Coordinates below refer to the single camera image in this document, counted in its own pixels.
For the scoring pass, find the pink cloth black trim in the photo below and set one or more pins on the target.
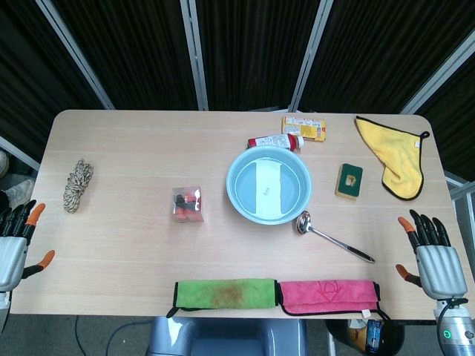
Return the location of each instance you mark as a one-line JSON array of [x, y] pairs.
[[326, 296]]

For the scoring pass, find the yellow snack packet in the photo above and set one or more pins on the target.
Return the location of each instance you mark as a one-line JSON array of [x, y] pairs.
[[304, 128]]

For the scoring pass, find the yellow packet in bin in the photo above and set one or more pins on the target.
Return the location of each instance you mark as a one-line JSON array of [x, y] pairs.
[[355, 332]]

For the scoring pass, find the clear box with orange items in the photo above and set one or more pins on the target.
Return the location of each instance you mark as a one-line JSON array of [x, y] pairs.
[[188, 205]]

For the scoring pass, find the light blue plastic bowl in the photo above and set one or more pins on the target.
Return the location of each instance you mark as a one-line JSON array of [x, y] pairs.
[[241, 185]]

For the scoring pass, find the black waste bin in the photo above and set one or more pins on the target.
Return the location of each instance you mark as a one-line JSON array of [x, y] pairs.
[[393, 339]]

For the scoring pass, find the grey partition post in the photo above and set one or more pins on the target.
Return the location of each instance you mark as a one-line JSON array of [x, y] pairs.
[[438, 78], [18, 152], [194, 55], [74, 55], [310, 55], [460, 183]]

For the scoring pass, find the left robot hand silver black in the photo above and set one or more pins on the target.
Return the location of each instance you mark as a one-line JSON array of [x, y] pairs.
[[11, 259]]

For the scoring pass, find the yellow cloth black trim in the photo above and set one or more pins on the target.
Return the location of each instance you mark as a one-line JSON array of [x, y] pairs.
[[393, 148]]

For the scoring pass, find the green and yellow sponge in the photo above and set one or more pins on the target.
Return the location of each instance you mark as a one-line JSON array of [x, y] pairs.
[[349, 189]]

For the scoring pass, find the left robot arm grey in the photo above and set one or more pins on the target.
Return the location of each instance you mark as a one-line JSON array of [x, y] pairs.
[[3, 308]]

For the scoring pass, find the silver metal ladle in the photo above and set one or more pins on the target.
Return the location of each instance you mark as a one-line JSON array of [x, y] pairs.
[[305, 222]]

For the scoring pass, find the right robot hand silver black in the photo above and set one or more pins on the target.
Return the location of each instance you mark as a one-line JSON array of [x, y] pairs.
[[439, 267]]

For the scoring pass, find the green cloth brown stain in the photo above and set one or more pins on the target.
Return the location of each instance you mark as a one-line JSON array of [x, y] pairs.
[[226, 293]]

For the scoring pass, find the blue bottle in bin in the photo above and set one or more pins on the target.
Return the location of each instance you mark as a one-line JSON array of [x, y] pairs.
[[374, 333]]

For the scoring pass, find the red bottle white label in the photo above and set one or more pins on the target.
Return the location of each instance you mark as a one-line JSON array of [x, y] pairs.
[[272, 142]]

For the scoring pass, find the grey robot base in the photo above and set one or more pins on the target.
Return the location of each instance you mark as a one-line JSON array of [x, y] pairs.
[[226, 337]]

